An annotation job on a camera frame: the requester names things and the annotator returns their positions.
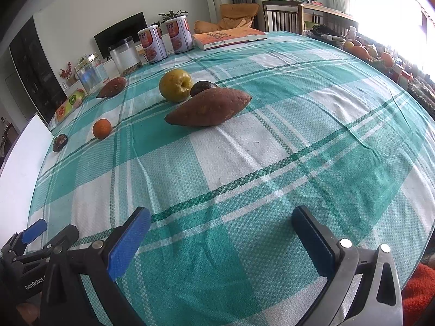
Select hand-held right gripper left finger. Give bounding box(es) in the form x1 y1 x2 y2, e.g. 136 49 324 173
40 206 152 326

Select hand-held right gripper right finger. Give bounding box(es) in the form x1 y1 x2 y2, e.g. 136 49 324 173
291 205 404 326

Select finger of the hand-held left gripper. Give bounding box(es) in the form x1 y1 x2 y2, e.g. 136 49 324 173
2 218 48 255
25 225 79 262

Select dark mangosteen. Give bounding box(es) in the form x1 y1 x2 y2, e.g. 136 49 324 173
189 81 219 98
52 134 69 153

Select small sweet potato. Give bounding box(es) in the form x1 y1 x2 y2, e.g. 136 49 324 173
97 77 128 99

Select large sweet potato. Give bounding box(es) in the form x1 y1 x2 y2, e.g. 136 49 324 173
165 87 253 127

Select yellow apple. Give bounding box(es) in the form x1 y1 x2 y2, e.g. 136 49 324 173
159 69 193 103

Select green checked tablecloth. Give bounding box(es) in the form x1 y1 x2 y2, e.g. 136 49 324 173
27 30 435 326

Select orange fleece clothing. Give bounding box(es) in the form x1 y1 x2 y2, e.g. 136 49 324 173
401 263 435 326

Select fruit-printed box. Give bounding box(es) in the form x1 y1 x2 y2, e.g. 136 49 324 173
54 89 86 123

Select low clear container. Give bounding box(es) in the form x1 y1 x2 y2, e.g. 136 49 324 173
75 59 108 95

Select red flowers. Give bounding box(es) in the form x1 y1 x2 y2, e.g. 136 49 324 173
59 62 77 87

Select dark display cabinet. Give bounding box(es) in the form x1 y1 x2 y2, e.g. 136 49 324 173
8 17 67 116

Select tall clear container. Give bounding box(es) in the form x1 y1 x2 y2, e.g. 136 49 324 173
108 37 142 77

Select basket of oranges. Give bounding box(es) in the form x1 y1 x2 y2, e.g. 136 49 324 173
341 39 396 70

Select red label can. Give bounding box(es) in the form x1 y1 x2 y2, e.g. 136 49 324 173
138 26 169 65
165 16 194 54

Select black television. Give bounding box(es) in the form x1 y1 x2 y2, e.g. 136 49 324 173
94 12 148 58

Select orange cover book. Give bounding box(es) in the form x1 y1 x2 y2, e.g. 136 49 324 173
192 28 267 51

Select wooden slatted chair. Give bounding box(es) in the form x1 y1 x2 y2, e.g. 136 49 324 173
262 0 305 35

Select large potted plant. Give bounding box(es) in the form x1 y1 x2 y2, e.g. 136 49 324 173
159 10 189 24

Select orange lounge chair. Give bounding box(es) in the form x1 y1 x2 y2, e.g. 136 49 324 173
194 3 260 34

